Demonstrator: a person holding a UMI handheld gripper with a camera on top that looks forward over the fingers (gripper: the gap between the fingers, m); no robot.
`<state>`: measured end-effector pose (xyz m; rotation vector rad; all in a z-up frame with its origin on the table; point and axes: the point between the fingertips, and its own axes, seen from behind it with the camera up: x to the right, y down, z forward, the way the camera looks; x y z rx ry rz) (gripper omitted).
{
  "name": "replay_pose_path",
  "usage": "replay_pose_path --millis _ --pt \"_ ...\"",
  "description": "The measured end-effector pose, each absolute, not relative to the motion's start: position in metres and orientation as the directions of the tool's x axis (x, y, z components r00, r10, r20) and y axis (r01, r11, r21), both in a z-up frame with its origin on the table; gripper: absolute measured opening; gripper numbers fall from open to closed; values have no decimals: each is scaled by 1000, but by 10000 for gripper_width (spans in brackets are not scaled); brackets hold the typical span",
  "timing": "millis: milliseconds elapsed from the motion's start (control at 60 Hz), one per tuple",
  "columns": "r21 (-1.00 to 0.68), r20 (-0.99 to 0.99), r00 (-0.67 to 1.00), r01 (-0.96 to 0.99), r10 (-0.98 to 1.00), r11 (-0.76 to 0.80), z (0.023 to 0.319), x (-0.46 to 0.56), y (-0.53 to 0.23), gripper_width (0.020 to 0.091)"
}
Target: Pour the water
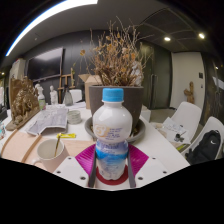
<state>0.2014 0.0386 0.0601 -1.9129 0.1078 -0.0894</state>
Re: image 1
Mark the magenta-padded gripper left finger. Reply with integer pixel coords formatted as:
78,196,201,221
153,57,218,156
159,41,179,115
53,143,98,190

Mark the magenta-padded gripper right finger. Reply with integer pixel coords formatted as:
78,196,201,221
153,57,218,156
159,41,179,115
126,143,171,190

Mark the white blue-capped drink bottle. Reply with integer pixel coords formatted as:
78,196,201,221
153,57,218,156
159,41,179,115
92,87,134,182

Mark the white ceramic mug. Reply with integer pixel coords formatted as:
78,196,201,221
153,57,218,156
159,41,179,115
31,138,70,174

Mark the wooden stir stick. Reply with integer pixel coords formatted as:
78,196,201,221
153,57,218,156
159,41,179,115
54,133,62,158

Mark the yellow packet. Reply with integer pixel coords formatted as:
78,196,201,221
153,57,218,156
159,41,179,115
56,132,77,139

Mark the small round glass jar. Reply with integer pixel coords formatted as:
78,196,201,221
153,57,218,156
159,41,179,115
67,109,83,125

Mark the printed paper sheet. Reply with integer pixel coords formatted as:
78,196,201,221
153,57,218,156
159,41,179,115
25,107,69,136

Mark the black backpack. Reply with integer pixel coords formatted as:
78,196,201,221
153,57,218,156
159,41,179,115
184,129,222,166

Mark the beige mat with wooden strips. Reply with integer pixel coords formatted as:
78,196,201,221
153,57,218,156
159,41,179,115
0,130,96,164

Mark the grey pot with dried plant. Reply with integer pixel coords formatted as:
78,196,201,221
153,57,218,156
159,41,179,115
79,18,149,136

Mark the white plaster statuette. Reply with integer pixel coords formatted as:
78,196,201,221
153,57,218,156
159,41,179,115
49,85,59,106

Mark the green spray bottle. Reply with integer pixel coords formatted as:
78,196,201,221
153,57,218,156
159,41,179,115
37,87,47,111

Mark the brown cardboard box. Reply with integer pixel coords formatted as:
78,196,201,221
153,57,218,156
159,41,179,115
78,73,103,110

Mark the golden lion relief sculpture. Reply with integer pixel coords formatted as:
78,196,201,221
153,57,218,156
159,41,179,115
5,77,41,132

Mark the wooden figure sculpture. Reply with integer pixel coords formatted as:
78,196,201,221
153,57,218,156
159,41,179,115
183,80,195,104

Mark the wooden easel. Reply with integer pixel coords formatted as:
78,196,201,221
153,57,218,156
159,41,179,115
58,68,76,104

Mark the tall white plaster statue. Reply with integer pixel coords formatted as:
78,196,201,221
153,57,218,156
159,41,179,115
130,60,145,87

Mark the white cabinet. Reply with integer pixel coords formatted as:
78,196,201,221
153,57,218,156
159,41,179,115
9,58,27,81

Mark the long ceiling light panel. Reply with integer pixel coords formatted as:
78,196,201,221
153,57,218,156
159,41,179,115
4,0,99,58

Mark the white pedestal block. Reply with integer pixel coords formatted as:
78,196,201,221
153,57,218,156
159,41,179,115
139,104,152,123

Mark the black wall screen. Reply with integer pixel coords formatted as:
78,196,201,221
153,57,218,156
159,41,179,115
26,47,64,82

